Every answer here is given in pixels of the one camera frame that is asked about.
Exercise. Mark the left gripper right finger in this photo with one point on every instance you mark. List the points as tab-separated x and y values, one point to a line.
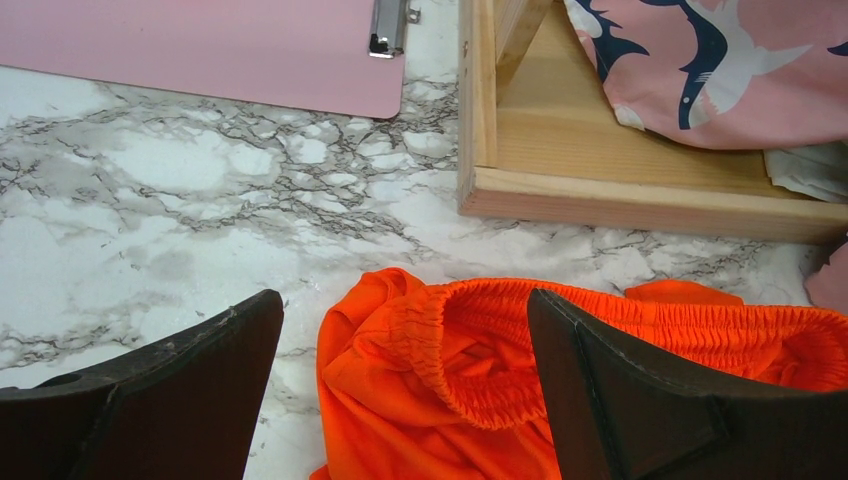
621	408

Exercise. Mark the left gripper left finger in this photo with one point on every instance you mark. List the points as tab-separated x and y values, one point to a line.
183	407

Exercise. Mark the pink clipboard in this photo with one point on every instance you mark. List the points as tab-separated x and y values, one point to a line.
342	57

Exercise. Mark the wooden clothes rack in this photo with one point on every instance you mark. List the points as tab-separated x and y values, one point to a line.
538	141

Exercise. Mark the orange shorts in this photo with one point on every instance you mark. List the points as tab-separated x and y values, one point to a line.
420	381

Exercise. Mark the pink shark print shorts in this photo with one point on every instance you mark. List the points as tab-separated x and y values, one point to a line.
730	75

